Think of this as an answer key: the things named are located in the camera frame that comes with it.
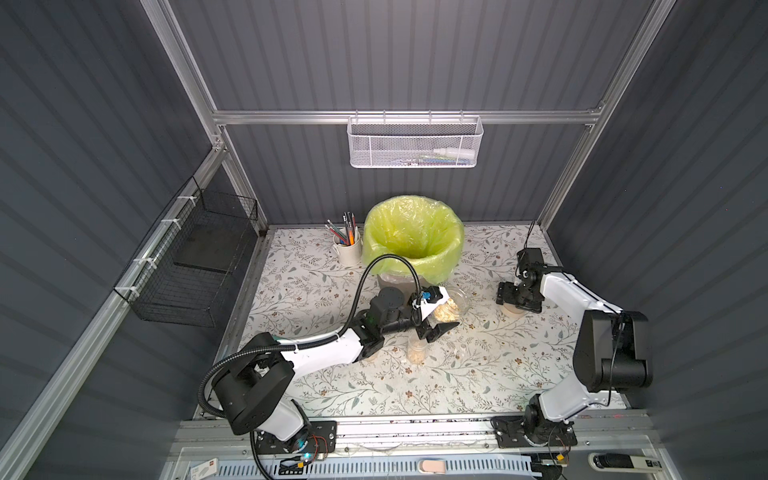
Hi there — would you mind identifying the beige jar lid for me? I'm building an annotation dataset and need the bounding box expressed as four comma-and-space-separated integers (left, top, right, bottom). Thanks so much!
501, 304, 526, 318

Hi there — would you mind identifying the oatmeal jar with beige lid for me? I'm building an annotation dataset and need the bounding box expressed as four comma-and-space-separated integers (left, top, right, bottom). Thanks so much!
432, 285, 470, 323

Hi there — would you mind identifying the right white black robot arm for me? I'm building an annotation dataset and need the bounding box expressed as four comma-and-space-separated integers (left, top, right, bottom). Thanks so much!
496, 247, 653, 445

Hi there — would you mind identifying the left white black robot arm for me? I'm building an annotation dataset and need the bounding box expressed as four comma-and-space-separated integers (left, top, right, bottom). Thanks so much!
212, 286, 459, 451

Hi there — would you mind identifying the open glass oatmeal jar middle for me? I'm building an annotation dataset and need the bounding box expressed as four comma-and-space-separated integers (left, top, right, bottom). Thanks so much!
406, 336, 429, 365

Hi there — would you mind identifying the grey trash bin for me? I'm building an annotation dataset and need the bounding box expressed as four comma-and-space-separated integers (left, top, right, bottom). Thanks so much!
377, 273, 416, 297

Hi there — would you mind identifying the floral table mat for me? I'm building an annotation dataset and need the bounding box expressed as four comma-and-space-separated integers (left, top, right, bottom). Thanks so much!
243, 225, 579, 417

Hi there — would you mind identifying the white pen cup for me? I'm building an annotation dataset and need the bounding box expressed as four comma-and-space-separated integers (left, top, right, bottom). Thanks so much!
334, 234, 362, 267

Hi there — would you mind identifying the pens bundle in cup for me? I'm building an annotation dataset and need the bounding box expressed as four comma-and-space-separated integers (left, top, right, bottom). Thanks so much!
325, 211, 359, 246

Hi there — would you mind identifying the green plastic bin liner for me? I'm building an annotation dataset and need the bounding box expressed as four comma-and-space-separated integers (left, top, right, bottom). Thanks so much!
362, 195, 465, 284

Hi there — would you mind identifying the pink eraser block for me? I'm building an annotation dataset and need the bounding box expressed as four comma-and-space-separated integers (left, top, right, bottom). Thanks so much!
417, 459, 447, 475

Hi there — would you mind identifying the white bottle in basket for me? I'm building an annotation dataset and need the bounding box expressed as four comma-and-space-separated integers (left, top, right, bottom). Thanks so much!
433, 147, 477, 162

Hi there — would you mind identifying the white black stapler device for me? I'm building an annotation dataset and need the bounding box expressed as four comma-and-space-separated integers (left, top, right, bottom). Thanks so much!
588, 453, 663, 474

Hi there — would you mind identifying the white card with red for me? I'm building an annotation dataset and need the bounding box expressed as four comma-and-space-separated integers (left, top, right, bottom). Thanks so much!
188, 458, 219, 480

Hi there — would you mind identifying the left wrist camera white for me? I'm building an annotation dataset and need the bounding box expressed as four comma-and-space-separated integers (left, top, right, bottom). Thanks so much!
415, 286, 450, 321

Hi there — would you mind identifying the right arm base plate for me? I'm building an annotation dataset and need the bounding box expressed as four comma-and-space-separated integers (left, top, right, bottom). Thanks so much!
490, 415, 578, 449

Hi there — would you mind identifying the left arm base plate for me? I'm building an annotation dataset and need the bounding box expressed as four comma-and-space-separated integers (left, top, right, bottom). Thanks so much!
256, 421, 338, 456

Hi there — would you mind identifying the white wire mesh basket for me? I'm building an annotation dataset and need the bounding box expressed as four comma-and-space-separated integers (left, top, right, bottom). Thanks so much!
346, 115, 484, 169

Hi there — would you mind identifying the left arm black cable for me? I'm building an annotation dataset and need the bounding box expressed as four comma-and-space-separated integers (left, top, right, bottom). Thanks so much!
196, 253, 423, 419

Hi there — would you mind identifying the black wire basket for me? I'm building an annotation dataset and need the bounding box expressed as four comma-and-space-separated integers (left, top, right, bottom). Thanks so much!
114, 178, 259, 328

